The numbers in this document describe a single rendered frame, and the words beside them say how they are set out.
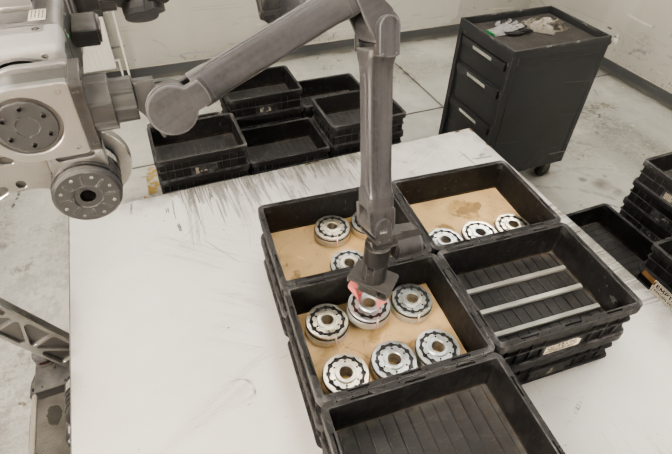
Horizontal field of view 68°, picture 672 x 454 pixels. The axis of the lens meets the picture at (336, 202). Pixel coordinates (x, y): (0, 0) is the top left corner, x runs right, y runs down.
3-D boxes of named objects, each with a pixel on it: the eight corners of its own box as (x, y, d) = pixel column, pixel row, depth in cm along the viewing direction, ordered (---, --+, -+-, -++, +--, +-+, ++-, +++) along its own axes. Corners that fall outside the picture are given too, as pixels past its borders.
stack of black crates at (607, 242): (654, 297, 218) (679, 262, 202) (602, 317, 208) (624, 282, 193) (587, 237, 245) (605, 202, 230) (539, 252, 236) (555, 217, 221)
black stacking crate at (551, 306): (486, 378, 113) (498, 350, 106) (428, 282, 134) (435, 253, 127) (624, 334, 123) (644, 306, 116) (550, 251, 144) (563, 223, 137)
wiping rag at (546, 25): (536, 38, 250) (538, 31, 247) (509, 22, 265) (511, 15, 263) (580, 31, 258) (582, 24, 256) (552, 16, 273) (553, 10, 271)
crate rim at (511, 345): (496, 356, 107) (498, 350, 105) (433, 257, 128) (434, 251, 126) (642, 311, 117) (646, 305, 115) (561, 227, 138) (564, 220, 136)
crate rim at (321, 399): (318, 410, 96) (318, 404, 95) (282, 293, 118) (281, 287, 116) (495, 356, 107) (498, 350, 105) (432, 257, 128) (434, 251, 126)
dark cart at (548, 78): (473, 199, 287) (514, 51, 228) (433, 156, 318) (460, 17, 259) (554, 177, 305) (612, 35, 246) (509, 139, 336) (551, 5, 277)
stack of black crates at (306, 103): (304, 159, 287) (304, 107, 265) (288, 132, 308) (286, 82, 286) (367, 145, 300) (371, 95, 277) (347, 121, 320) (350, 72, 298)
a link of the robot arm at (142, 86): (121, 79, 79) (121, 84, 75) (186, 70, 82) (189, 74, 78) (136, 135, 83) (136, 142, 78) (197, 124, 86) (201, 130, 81)
